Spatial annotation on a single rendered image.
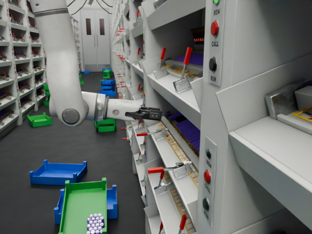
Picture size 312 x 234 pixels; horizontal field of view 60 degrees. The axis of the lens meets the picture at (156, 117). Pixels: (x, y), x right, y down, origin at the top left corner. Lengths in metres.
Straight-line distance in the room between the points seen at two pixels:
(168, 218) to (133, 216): 0.64
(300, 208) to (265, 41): 0.18
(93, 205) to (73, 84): 0.82
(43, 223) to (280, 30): 1.38
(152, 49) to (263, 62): 0.70
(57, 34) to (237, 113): 0.57
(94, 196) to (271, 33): 1.26
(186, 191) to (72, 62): 0.45
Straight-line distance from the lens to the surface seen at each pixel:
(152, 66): 0.99
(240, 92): 0.32
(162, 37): 1.00
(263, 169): 0.28
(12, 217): 1.62
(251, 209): 0.39
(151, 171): 0.62
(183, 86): 0.57
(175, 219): 0.83
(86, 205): 1.44
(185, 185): 0.60
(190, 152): 0.67
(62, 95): 0.74
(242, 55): 0.32
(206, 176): 0.39
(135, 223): 1.42
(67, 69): 0.75
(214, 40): 0.36
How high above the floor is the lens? 0.83
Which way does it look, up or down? 14 degrees down
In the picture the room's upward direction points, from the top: straight up
